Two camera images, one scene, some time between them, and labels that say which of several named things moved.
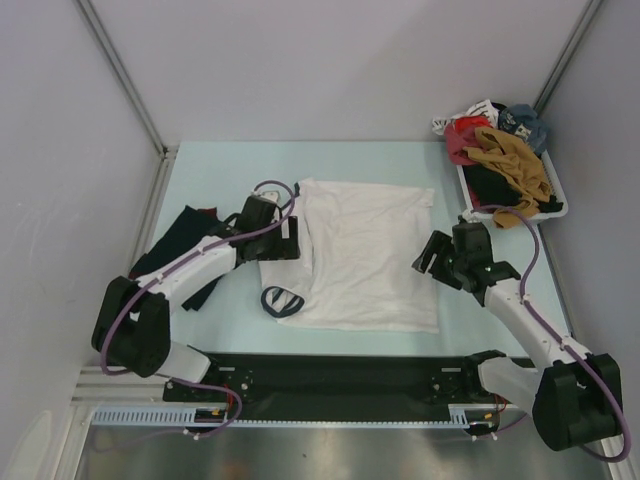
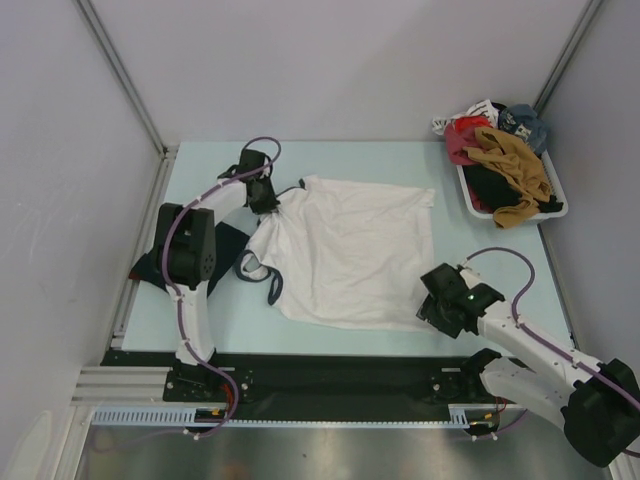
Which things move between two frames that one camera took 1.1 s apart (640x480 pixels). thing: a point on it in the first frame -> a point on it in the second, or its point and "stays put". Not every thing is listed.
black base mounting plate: x=274 y=384 stays put
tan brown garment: x=512 y=155 stays put
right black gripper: x=439 y=243 -> x=428 y=310
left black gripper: x=284 y=248 -> x=270 y=204
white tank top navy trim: x=365 y=260 stays put
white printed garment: x=483 y=108 stays put
